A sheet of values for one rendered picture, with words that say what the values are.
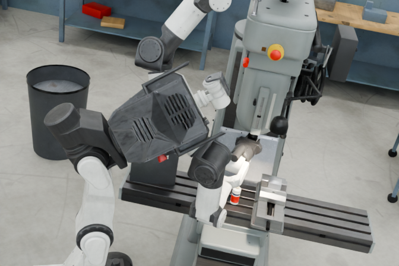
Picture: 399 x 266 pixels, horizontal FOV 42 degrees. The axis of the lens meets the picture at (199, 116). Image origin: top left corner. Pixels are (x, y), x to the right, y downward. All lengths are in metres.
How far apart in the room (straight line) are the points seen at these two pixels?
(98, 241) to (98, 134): 0.46
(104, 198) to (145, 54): 0.55
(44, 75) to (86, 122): 2.52
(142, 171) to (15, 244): 1.29
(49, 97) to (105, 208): 2.02
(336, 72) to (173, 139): 1.03
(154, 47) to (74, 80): 2.58
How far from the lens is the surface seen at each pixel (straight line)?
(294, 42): 1.94
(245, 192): 2.61
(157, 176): 2.52
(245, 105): 2.21
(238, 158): 2.14
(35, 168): 4.15
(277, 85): 2.15
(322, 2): 5.95
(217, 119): 2.81
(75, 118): 1.78
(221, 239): 2.48
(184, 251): 3.25
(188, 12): 1.78
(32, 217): 3.73
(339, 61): 2.44
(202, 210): 1.96
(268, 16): 1.92
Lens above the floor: 2.45
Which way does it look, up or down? 29 degrees down
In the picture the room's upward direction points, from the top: 10 degrees clockwise
